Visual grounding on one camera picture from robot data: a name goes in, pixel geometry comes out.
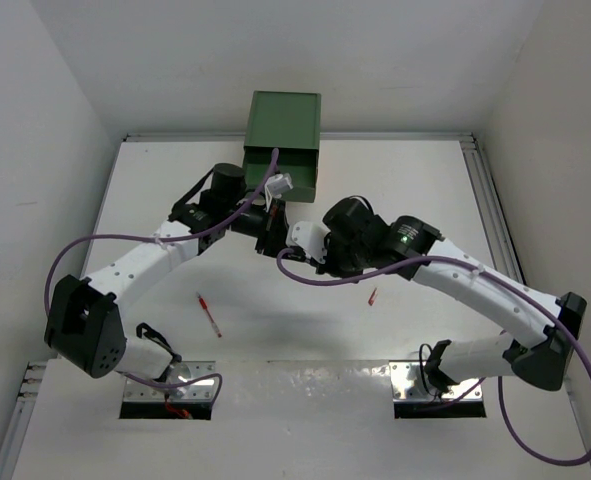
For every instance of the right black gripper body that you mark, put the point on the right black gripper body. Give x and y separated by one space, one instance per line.
343 261

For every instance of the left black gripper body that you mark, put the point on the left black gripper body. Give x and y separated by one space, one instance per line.
251 222

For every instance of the small red clip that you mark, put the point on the small red clip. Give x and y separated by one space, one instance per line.
372 297

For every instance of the red gel pen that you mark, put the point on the red gel pen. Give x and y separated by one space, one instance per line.
208 314

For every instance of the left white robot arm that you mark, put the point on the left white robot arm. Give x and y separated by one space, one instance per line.
85 315

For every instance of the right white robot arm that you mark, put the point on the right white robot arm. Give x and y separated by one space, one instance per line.
538 328

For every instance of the green top drawer unit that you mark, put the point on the green top drawer unit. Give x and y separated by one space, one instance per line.
286 120

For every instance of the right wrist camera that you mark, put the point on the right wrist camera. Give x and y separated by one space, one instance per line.
310 238

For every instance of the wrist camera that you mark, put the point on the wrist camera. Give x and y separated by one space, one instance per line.
310 238
277 185

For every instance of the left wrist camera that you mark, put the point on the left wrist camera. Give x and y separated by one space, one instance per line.
277 185

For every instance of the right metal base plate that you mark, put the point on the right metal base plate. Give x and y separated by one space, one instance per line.
407 387

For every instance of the metal base plate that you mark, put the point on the metal base plate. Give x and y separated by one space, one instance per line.
407 387
198 381

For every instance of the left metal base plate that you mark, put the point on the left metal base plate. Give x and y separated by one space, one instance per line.
198 381

